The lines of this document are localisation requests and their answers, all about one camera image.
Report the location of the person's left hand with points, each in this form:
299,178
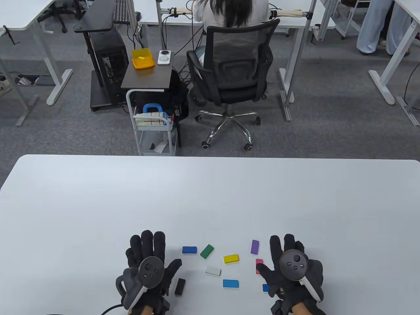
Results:
147,242

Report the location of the person's right hand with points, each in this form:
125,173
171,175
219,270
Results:
275,249

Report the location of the purple domino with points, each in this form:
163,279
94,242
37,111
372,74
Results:
255,246

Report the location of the pink domino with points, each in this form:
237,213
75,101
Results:
259,262

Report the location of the yellow domino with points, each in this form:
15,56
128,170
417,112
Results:
231,259

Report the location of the black domino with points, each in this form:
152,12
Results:
179,286

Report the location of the light blue domino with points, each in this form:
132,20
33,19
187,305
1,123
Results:
230,283

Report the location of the green domino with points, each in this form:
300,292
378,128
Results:
206,251

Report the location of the white domino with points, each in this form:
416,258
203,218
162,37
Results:
213,270

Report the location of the person's right forearm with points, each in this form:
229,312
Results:
302,310

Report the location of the person's left forearm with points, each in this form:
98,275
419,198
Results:
144,311

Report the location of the black rolling stand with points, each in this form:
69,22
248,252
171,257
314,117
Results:
95,16

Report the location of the black white handheld controller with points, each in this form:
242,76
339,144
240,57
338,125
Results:
293,265
151,272

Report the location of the white utility cart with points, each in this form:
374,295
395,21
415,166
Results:
154,128

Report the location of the black backpack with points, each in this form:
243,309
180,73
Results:
180,95

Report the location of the brown side table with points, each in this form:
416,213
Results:
146,77

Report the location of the black mesh office chair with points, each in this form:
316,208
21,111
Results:
236,82

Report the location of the yellow orange plastic container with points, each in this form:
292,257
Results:
142,62

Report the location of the black computer tower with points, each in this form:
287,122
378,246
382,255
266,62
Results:
108,65

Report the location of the white flat device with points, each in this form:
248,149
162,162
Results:
164,59

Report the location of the floor socket box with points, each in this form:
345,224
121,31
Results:
42,80

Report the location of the white desk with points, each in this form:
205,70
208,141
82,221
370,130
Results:
392,65
19,13
295,22

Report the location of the black keyboard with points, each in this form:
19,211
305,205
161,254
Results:
120,11

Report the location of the beige rolled bundle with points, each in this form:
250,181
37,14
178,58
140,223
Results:
183,10
288,13

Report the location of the black swivel chair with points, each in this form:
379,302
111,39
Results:
59,11

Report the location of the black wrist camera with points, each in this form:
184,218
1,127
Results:
277,307
164,307

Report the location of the grey metal frame leg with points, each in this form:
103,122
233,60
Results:
408,111
28,111

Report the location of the aluminium frame post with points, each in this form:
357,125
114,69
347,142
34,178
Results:
301,49
160,26

